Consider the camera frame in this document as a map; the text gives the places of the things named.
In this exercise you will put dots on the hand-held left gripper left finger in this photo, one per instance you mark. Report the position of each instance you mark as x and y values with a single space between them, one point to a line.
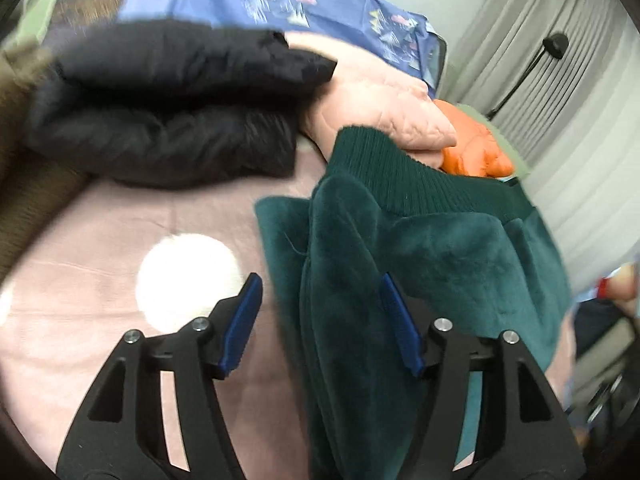
242 320

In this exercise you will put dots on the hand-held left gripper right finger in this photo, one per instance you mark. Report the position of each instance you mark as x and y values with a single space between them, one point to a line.
400 325

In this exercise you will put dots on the dark green printed sweater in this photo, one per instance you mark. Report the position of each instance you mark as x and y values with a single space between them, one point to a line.
425 250

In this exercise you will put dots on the person's right forearm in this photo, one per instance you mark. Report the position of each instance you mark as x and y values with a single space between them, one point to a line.
625 285

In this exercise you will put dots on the pink dotted bed sheet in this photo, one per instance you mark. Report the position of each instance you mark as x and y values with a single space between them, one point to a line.
100 220

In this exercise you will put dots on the orange puffer jacket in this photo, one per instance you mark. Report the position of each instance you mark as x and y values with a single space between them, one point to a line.
470 150

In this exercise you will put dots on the pink quilted jacket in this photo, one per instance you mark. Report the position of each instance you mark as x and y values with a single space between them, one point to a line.
380 105

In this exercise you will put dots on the black puffer jacket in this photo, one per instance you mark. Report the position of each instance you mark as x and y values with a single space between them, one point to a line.
160 110

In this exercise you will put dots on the white curtain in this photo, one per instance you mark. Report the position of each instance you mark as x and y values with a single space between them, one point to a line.
575 135

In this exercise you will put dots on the olive brown garment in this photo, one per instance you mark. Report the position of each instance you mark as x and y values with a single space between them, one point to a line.
25 160

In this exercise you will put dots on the black floor lamp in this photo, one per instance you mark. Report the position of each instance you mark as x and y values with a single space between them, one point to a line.
556 44

